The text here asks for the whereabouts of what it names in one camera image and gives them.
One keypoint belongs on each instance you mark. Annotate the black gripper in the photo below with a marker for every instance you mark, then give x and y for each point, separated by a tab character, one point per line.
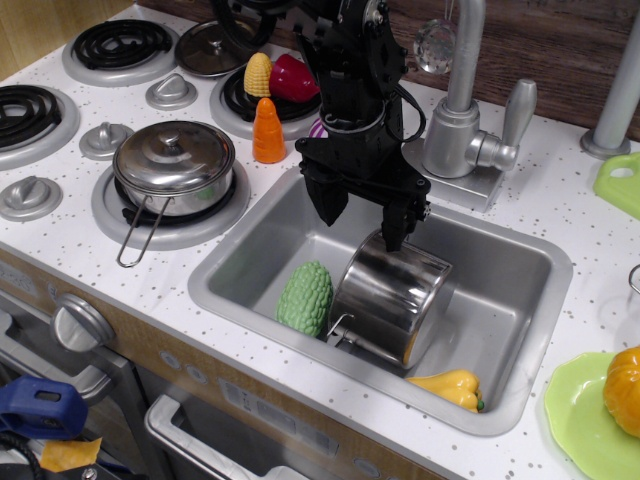
367	162

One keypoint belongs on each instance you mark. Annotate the steel pot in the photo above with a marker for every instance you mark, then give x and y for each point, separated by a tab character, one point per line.
390	303

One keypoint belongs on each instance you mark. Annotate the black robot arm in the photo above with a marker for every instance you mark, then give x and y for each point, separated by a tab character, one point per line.
351	53

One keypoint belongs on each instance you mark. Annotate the grey metal sink basin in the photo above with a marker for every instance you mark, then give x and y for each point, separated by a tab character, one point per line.
455	323

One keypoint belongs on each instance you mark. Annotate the loose steel pot lid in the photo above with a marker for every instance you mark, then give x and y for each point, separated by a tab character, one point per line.
206	51

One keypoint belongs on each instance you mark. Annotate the purple striped toy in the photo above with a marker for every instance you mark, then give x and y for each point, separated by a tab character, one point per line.
317	130

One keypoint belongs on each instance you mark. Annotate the silver faucet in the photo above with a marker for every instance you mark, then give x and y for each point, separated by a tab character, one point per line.
467	163

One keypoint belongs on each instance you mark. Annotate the green bumpy toy gourd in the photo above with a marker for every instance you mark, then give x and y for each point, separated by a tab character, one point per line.
306	299

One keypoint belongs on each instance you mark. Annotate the orange toy carrot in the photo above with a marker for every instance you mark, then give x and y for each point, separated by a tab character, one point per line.
268	145

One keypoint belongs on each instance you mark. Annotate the dark red toy pepper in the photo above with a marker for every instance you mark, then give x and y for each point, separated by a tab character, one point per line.
291	80

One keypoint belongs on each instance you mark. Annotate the back right stove burner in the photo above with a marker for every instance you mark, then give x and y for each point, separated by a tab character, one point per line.
234	110

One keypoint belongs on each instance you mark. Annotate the stove burner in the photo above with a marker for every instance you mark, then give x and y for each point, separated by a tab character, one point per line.
121	53
234	110
36	122
113	212

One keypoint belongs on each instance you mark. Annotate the yellow toy corn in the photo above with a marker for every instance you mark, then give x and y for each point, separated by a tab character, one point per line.
257	75

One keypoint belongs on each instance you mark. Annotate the lidded steel saucepan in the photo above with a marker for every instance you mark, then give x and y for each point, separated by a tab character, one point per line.
175	169

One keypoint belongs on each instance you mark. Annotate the yellow toy bell pepper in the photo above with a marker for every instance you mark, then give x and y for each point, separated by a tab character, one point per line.
460	387

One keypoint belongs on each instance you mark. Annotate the silver stove knob top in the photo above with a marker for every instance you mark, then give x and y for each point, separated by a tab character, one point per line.
171	93

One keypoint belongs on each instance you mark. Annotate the silver stove knob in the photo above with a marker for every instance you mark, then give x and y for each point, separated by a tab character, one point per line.
30	199
100	143
171	93

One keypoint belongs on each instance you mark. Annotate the front stove burner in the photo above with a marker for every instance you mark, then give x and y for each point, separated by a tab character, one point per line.
113	212

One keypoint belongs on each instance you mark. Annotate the grey metal pole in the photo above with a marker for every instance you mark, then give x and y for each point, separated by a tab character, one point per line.
609	138

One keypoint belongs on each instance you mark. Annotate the green cutting board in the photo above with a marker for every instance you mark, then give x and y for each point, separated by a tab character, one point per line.
617	182

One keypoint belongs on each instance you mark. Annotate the silver stove knob middle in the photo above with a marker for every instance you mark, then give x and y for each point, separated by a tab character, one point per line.
100	143

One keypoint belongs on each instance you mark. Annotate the green plate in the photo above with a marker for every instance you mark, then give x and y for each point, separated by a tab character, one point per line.
580	423

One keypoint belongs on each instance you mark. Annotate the back left stove burner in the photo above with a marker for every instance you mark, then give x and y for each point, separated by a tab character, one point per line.
121	53

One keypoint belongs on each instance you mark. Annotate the silver oven dial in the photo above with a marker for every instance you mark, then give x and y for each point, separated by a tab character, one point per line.
79	327

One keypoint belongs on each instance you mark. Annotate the orange toy pumpkin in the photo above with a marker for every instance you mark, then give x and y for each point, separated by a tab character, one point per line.
621	390

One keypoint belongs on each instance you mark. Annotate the silver stove knob lower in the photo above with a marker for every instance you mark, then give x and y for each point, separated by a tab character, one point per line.
30	199

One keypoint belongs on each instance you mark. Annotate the far left stove burner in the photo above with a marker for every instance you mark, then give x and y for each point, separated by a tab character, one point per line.
36	122

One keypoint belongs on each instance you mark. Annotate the blue clamp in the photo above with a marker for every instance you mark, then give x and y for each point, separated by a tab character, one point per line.
38	408

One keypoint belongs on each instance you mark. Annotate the orange tape piece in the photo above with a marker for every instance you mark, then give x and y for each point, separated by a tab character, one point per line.
62	455

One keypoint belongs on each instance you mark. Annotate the wire handle at right edge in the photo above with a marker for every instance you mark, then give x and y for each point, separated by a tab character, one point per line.
634	279

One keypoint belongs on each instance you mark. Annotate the dishwasher door handle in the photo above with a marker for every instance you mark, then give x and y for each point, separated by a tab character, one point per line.
205	443

